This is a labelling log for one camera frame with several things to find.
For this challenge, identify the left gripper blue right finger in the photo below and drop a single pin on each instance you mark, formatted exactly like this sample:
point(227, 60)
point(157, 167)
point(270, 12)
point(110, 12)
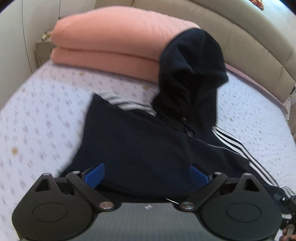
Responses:
point(199, 176)

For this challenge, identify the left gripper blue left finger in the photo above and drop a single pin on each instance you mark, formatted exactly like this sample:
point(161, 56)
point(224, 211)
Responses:
point(94, 175)

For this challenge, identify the navy striped hooded jacket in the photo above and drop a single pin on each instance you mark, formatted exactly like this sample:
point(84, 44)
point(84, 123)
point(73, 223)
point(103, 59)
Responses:
point(147, 149)

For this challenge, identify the person's right hand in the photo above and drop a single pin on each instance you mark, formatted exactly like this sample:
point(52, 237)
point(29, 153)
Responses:
point(283, 237)

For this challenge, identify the floral quilted bed cover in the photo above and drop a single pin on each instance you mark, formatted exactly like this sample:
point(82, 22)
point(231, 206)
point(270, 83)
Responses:
point(42, 123)

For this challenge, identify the beige bedside table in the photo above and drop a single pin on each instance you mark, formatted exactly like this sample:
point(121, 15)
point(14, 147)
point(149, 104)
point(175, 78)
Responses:
point(43, 49)

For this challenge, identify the folded pink blanket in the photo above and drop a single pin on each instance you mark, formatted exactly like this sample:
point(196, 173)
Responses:
point(116, 39)

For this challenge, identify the beige padded headboard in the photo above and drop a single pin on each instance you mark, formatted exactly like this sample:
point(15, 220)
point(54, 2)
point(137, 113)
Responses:
point(260, 44)

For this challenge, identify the orange plush toy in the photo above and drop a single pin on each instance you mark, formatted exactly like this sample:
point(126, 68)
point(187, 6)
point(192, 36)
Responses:
point(258, 3)

